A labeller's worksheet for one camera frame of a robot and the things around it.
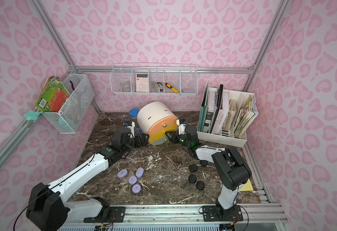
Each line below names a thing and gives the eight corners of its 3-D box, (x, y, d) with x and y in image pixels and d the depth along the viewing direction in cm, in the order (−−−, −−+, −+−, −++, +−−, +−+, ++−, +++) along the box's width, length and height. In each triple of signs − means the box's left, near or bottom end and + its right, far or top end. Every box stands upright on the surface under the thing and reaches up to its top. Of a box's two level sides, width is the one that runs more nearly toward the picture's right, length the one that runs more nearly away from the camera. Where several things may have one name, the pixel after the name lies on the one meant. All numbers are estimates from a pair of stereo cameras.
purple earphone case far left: (118, 177, 87) (117, 176, 86) (119, 170, 90) (118, 169, 89) (126, 177, 87) (125, 176, 86) (128, 170, 90) (127, 169, 89)
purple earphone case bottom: (132, 193, 82) (131, 192, 80) (133, 185, 85) (132, 184, 83) (140, 193, 82) (139, 192, 80) (141, 185, 85) (140, 184, 83)
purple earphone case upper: (135, 178, 87) (135, 177, 86) (137, 168, 91) (136, 167, 89) (143, 178, 87) (142, 177, 85) (144, 168, 91) (143, 167, 89)
